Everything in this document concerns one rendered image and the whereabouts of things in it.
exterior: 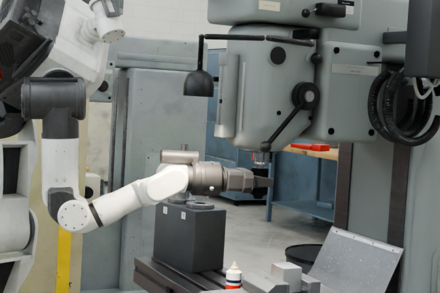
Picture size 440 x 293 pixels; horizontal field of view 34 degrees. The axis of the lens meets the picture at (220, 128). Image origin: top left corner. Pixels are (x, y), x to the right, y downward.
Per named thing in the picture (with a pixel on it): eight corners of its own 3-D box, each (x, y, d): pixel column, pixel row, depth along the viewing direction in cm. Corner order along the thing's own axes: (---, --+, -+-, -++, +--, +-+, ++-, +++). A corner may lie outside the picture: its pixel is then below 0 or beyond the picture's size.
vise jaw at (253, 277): (266, 302, 169) (268, 285, 168) (241, 288, 180) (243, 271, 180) (289, 300, 171) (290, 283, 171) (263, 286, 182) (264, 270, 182)
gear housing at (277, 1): (251, 18, 171) (253, -25, 171) (204, 23, 193) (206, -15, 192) (363, 31, 187) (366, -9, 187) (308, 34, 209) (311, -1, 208)
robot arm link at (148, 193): (192, 186, 180) (143, 210, 178) (186, 180, 189) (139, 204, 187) (181, 163, 179) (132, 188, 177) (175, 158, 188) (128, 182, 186)
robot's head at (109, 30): (90, 47, 185) (110, 28, 180) (78, 13, 188) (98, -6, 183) (110, 49, 190) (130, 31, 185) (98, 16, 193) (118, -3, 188)
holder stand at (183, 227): (192, 273, 219) (195, 207, 217) (152, 257, 236) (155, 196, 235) (223, 269, 226) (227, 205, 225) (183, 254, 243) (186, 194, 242)
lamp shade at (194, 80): (177, 95, 169) (178, 68, 169) (192, 95, 176) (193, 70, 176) (204, 97, 166) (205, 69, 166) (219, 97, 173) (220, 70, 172)
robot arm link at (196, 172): (205, 198, 183) (160, 197, 180) (197, 191, 193) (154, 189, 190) (208, 154, 182) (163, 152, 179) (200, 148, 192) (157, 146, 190)
